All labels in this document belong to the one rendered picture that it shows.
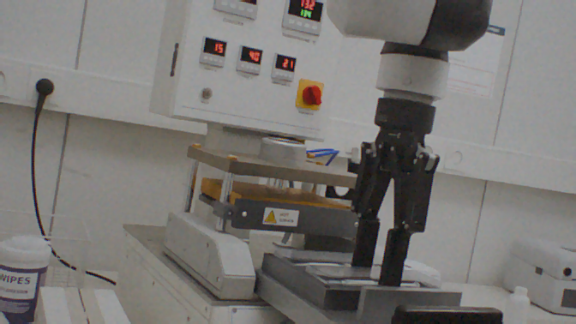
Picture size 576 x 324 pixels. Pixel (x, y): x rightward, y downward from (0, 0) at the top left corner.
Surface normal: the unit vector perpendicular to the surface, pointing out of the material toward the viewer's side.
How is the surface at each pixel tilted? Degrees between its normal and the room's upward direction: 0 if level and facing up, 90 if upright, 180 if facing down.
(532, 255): 86
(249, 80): 90
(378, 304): 90
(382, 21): 125
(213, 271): 90
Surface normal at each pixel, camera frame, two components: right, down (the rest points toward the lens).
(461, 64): 0.35, 0.12
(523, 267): -0.95, -0.15
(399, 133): -0.87, -0.13
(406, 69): -0.25, -0.03
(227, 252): 0.44, -0.65
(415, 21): 0.00, 0.55
